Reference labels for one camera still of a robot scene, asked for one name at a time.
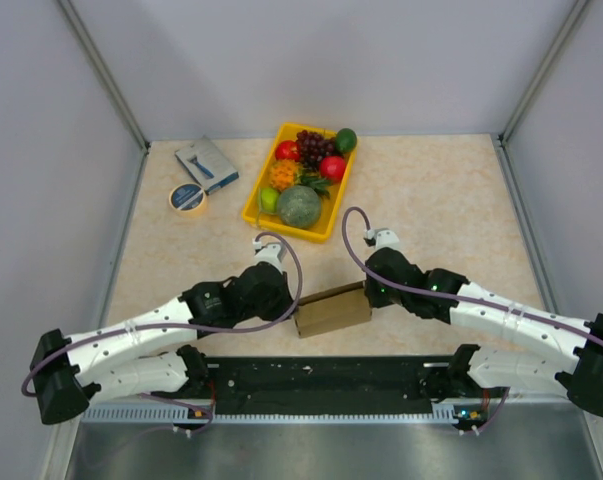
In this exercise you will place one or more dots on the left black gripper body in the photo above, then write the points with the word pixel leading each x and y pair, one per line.
pixel 275 307

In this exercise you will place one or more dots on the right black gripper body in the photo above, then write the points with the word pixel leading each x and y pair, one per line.
pixel 380 297

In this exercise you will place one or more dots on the brown cardboard box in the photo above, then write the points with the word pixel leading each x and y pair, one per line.
pixel 331 310

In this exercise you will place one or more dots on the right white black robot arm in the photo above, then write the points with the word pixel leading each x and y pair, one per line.
pixel 558 355

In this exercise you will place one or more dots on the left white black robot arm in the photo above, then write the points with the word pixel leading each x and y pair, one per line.
pixel 153 352

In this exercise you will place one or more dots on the blue razor package box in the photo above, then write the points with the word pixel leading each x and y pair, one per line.
pixel 207 165

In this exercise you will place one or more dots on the yellow plastic tray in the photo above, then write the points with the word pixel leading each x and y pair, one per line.
pixel 323 228

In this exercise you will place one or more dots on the green round melon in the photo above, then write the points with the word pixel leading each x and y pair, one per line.
pixel 299 207

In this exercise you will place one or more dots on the small green lime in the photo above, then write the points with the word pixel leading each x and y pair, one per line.
pixel 268 198

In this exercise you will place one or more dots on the beige masking tape roll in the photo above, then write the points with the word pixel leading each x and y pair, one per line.
pixel 188 200

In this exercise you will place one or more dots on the orange pineapple with leaves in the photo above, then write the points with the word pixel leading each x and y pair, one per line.
pixel 286 173

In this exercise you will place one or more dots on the red pomegranate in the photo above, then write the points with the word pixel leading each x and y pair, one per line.
pixel 333 168

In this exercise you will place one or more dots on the red apple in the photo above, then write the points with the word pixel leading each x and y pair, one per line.
pixel 287 150

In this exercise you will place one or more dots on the dark purple grape bunch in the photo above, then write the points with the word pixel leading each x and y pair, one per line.
pixel 313 147

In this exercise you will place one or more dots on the green avocado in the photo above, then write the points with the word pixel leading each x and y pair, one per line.
pixel 345 140

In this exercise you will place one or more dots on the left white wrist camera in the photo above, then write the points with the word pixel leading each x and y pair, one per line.
pixel 271 253

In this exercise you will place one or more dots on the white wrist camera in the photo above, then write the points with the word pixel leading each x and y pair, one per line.
pixel 382 238
pixel 271 253

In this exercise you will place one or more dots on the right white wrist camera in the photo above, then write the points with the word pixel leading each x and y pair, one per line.
pixel 382 238

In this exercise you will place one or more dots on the aluminium front rail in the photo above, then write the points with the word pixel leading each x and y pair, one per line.
pixel 326 387

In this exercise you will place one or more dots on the left aluminium frame post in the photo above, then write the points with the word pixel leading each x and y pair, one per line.
pixel 101 71

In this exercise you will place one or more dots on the aluminium frame post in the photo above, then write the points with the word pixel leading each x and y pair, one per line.
pixel 101 71
pixel 560 42

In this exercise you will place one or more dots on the right aluminium frame post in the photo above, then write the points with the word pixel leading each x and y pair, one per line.
pixel 560 42

